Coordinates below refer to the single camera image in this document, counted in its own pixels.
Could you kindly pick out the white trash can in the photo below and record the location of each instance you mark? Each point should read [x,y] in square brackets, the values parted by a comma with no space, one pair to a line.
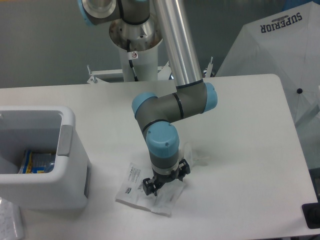
[46,129]

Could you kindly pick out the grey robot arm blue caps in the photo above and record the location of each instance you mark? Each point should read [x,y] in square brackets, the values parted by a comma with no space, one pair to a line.
[156,115]

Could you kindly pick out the clear plastic wrapper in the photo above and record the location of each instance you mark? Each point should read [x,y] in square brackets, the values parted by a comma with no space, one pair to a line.
[194,157]

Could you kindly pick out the white patterned packet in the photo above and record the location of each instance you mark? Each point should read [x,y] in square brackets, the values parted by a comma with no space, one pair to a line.
[11,224]

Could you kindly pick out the white umbrella with lettering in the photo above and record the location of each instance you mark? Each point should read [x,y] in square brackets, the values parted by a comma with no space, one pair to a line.
[286,44]

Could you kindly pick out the white plastic bag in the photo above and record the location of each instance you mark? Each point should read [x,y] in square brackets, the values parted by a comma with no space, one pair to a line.
[131,192]

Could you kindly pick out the white pedestal base brackets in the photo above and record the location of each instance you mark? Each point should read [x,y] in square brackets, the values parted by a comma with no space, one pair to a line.
[164,73]

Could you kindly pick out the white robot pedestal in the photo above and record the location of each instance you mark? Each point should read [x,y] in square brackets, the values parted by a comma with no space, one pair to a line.
[138,62]

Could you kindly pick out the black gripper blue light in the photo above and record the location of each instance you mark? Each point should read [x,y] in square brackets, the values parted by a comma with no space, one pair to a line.
[152,185]

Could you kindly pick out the black device at table edge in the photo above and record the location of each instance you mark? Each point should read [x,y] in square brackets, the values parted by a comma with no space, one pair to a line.
[311,212]

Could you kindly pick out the blue yellow package in bin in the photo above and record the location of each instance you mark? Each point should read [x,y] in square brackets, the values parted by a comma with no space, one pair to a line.
[37,162]

